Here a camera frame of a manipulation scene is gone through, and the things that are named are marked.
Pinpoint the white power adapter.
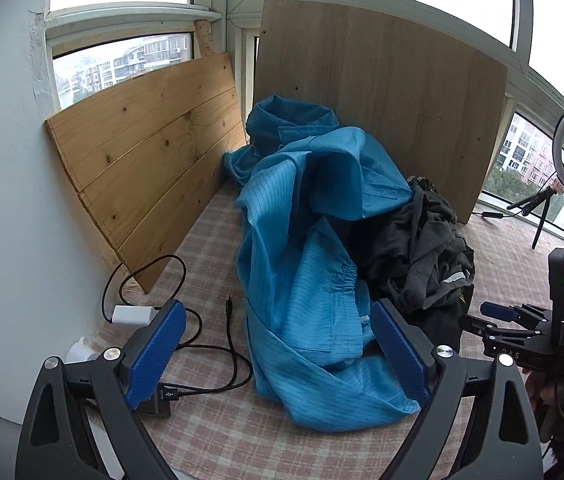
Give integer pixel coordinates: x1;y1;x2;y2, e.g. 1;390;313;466
111;304;157;328

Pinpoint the pink plaid table cloth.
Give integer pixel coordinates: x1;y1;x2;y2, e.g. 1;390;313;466
112;183;564;479

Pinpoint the black tripod stand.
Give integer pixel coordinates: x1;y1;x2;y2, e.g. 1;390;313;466
506;184;561;250

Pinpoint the grey-brown laminate board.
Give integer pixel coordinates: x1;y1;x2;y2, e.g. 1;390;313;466
254;0;508;223

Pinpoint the black garment with yellow stripes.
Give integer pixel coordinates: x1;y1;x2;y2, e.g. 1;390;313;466
410;285;474;352

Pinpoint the blue work coat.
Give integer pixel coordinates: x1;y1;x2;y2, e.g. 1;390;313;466
224;96;419;432

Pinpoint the black usb cable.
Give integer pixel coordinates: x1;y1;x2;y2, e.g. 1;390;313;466
101;253;255;418

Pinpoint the right hand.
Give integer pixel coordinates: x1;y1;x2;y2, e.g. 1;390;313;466
522;368;564;412

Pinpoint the black ring light cable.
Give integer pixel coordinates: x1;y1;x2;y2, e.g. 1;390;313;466
470;171;559;221

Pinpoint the pine wood plank board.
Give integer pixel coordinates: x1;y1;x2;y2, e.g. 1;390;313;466
44;53;245;290

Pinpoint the dark grey jacket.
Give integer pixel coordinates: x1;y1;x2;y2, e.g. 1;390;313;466
358;176;475;324

